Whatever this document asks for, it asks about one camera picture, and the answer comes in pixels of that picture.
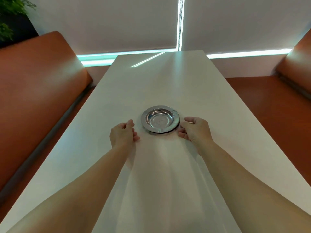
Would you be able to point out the person's right hand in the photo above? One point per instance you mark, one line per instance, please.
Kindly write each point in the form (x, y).
(198, 132)

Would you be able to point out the person's left hand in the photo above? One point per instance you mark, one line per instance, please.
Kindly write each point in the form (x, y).
(121, 135)

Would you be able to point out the person's left thumb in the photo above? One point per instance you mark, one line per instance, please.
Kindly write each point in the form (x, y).
(136, 138)

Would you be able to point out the person's right thumb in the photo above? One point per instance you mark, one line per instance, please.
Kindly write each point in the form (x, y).
(182, 135)

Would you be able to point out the person's left forearm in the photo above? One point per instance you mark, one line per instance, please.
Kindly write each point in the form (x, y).
(80, 189)

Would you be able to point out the person's right forearm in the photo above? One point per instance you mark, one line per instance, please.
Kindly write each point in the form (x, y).
(245, 189)

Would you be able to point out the round steel ashtray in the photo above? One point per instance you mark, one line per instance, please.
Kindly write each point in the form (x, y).
(160, 119)

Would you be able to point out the orange leather bench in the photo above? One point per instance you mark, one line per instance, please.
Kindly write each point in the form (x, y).
(36, 99)
(279, 106)

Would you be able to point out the white roller blind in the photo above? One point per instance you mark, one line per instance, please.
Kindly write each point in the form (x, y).
(243, 21)
(107, 21)

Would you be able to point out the black planter box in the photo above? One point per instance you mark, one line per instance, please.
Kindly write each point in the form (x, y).
(21, 29)

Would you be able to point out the green leafy plant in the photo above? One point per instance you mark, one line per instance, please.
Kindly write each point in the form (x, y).
(7, 7)

